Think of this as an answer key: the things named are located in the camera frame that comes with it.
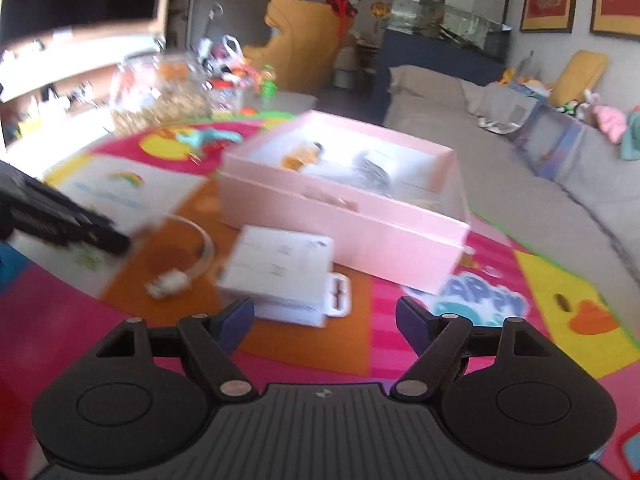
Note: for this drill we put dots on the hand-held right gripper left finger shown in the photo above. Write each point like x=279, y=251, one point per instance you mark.
x=237, y=322

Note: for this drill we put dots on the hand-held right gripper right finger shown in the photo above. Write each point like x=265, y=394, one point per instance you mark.
x=412, y=322

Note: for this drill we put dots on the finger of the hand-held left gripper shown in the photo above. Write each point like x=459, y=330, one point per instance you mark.
x=90, y=227

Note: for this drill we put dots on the white box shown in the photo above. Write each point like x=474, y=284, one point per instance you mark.
x=280, y=270

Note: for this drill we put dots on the pink cardboard box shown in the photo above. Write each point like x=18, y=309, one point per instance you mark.
x=350, y=220

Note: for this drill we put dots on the colourful play mat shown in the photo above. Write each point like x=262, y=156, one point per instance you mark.
x=310, y=350

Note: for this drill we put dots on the glass jar of peanuts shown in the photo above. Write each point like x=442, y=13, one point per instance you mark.
x=155, y=95

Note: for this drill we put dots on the teal toy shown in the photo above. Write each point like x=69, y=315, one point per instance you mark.
x=210, y=136

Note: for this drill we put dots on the grey sofa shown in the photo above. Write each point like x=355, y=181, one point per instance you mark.
x=525, y=200

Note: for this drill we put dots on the small jar with red lid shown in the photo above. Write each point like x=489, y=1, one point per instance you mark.
x=225, y=95

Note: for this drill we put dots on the white plastic bag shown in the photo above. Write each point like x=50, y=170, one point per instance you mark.
x=231, y=50

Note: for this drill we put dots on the green small bottle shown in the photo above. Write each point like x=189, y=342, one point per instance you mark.
x=269, y=85

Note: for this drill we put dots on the white stick vacuum cleaner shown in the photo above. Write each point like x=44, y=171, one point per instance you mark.
x=212, y=25

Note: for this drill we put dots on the dark blue cabinet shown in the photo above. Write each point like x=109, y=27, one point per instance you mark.
x=400, y=60

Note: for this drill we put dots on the small plush toys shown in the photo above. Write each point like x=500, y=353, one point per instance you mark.
x=575, y=105

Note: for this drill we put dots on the yellow armchair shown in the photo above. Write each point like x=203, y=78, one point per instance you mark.
x=300, y=45

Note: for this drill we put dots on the pink plush toy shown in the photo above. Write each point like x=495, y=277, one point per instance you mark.
x=610, y=122

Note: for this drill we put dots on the teal blanket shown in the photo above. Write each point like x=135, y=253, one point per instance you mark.
x=631, y=135

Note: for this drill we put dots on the yellow cushion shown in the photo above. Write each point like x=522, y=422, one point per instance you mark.
x=580, y=77

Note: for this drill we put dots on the glass fish tank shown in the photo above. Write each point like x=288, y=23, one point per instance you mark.
x=445, y=22

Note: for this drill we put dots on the hanging orange ornament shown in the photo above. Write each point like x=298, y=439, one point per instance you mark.
x=378, y=9

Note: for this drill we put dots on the red cloth on armchair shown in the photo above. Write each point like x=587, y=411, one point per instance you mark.
x=342, y=2

